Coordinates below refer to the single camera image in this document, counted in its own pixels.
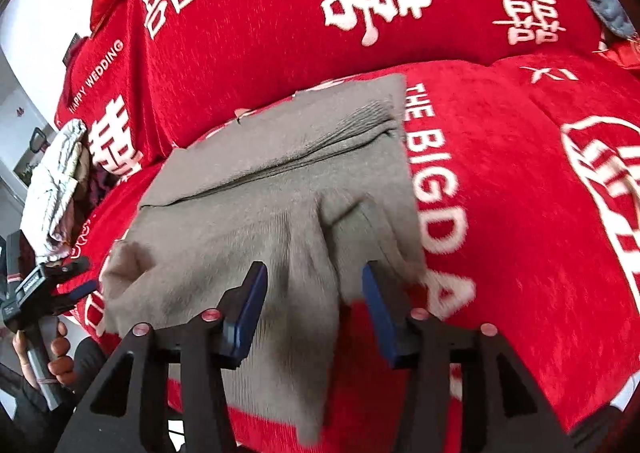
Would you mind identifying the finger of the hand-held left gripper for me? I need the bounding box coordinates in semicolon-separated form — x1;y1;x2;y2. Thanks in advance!
52;280;100;316
42;255;94;284

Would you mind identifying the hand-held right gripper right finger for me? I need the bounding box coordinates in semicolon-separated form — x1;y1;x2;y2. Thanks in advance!
361;261;576;453

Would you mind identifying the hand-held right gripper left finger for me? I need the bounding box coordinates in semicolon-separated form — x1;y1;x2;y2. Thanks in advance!
55;261;269;453

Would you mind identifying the grey knit sweater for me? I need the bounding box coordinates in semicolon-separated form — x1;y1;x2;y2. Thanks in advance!
95;73;428;449

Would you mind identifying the person's left forearm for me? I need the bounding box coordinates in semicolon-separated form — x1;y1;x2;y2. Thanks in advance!
0;337;108;453

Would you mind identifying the person's left hand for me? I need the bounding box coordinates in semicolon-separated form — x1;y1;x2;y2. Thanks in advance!
12;322;72;389

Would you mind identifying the dark cloth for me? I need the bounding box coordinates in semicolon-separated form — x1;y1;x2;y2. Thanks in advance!
70;153;121;234

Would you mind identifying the pale grey crumpled garment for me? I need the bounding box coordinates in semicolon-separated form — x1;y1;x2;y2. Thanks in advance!
22;119;91;264

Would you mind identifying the red printed blanket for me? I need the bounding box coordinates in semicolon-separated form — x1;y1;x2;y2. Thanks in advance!
52;0;640;453

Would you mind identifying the grey plush toy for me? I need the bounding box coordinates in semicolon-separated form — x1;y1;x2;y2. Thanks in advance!
585;0;633;38

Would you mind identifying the black wall fixture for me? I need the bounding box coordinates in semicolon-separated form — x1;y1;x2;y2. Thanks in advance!
29;128;52;154

